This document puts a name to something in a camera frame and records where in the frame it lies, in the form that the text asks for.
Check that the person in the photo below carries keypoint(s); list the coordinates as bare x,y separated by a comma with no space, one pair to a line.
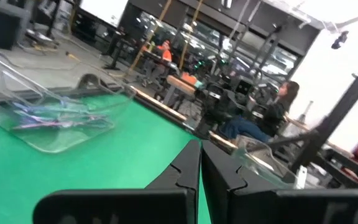
259,121
162,59

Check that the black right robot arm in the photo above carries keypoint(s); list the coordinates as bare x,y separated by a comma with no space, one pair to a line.
216,105

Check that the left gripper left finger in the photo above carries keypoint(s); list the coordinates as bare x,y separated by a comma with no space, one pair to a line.
154,199

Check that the orange pad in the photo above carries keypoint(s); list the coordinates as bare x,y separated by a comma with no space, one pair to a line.
189,78

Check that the black standing desk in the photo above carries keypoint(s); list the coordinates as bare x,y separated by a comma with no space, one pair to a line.
115,49

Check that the wooden workbench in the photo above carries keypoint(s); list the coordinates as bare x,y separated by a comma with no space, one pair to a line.
179,85

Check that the white display screen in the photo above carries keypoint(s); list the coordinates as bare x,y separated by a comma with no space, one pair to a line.
104,9

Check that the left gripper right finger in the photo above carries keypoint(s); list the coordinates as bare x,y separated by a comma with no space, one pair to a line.
259,202

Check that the black arched clamp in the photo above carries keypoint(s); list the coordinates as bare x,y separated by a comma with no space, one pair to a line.
87,80

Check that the clear plastic bin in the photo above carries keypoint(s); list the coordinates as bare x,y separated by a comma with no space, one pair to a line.
57,124
259,161

